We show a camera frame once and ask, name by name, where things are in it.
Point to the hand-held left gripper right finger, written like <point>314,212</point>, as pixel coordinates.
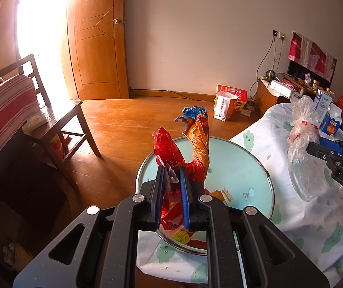
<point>185,198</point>

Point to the red white striped cloth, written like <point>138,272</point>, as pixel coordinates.
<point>6,108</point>

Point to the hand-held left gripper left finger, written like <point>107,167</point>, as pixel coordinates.
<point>159,204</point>

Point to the brass door knob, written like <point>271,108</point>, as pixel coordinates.
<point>116,21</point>

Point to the wooden cabinet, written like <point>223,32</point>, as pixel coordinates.
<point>264,96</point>

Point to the white and red shopping bags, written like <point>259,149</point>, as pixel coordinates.
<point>237,94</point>

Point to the red yellow bag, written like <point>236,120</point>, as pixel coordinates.
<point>57,147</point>

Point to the cloud print tablecloth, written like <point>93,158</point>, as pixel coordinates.
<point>309,225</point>

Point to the clear plastic bag red print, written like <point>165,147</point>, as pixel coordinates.
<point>304,171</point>

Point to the wall socket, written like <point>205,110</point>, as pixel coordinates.
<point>279,34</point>

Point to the dark wooden chair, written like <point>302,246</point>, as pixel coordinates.
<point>66,117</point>

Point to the black television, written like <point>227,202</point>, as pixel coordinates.
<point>297,69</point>

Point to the mint giraffe print trash bin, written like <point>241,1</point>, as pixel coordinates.
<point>240,168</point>

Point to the white box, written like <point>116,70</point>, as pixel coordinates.
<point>280,86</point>

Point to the red snack wrapper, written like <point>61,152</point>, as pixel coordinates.
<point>167,147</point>

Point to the red hanging cloth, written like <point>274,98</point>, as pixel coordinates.
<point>312,54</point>

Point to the red hanging plastic bag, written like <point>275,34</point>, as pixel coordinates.
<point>342,105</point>

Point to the blue white milk carton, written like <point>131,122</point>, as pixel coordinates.
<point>331,126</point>

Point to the tall white milk carton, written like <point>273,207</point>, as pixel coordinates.
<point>324,105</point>

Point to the wooden door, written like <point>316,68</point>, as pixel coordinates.
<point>99,51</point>

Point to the tissue pack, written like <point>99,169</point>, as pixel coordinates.
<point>36,122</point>

